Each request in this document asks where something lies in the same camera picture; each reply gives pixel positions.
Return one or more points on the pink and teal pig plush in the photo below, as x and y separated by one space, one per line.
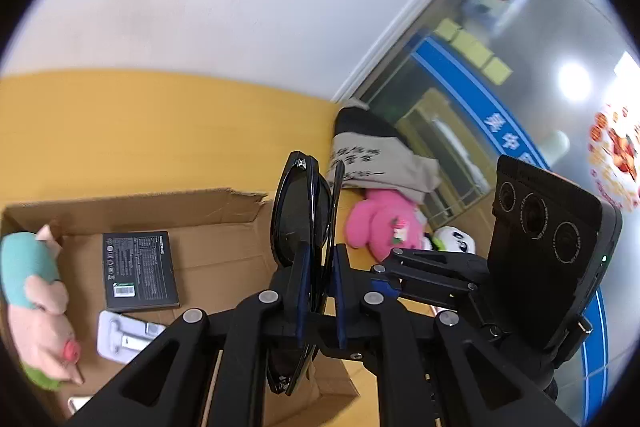
40 307

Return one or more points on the brown cardboard box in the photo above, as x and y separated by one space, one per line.
210 227

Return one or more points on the black product box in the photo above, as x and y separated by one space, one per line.
140 272

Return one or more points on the white adapter package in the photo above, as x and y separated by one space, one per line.
120 337

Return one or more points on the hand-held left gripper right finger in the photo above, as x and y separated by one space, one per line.
341 302

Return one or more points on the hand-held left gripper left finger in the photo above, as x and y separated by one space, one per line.
301 292

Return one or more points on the panda plush toy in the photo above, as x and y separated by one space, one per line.
452 241

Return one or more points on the black sunglasses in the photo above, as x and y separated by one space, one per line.
300 207

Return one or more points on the grey and black cloth bag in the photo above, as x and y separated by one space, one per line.
370 152

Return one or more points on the red food window sticker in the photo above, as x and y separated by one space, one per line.
617 157

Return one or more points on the yellow sticky note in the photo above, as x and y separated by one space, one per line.
481 54
497 70
467 41
448 29

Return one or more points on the blue door stripe decal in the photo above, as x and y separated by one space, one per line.
465 87

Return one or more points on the pink plush toy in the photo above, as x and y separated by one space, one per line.
380 222

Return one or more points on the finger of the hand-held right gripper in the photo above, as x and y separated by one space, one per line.
435 272

